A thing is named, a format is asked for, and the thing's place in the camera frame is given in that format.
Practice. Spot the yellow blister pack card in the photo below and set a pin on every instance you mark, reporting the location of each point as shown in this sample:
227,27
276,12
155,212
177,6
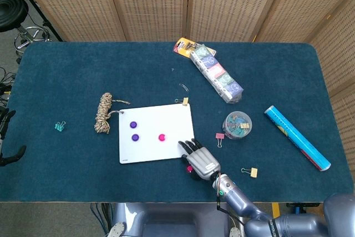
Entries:
181,46

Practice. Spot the multicolour tissue pack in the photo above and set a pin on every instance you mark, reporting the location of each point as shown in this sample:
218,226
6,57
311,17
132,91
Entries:
219,76

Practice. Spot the grey robot torso base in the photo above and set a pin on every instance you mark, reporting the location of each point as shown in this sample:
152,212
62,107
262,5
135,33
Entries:
172,220

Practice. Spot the pink binder clip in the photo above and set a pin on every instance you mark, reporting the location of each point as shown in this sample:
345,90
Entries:
220,136

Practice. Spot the red round magnet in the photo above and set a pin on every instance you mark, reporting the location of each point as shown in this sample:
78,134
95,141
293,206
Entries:
162,137
189,169

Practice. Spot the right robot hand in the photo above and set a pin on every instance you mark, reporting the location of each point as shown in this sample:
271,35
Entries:
203,163

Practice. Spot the green binder clip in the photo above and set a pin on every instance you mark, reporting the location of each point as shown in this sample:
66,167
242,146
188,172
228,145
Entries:
58,127

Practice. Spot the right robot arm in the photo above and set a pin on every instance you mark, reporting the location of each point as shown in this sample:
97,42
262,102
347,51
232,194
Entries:
241,203

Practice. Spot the black swivel stool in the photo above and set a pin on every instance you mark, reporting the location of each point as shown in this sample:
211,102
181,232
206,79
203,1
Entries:
11,12

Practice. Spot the black stand pole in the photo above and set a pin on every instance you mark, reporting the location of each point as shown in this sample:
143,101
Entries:
36,6

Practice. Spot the dark blue table mat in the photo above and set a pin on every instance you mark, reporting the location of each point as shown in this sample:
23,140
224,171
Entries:
83,76

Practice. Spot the woven folding screen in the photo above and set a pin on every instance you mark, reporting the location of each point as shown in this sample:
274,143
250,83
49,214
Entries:
152,4

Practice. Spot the blue cylindrical tube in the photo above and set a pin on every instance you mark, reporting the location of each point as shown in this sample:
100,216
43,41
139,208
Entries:
294,134

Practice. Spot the large yellow binder clip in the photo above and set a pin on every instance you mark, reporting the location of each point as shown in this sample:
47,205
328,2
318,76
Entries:
253,172

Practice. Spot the small yellow binder clip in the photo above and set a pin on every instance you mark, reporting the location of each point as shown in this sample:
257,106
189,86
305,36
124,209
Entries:
185,101

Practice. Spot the white magnetic board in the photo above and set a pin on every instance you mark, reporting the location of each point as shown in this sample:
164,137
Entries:
155,115

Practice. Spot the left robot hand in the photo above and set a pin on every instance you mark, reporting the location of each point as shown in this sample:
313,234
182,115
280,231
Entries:
5,120

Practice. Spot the purple round magnet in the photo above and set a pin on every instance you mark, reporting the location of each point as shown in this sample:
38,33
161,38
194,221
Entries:
133,124
135,137

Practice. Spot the clear jar of binder clips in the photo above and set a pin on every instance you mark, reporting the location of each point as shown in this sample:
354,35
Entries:
237,126

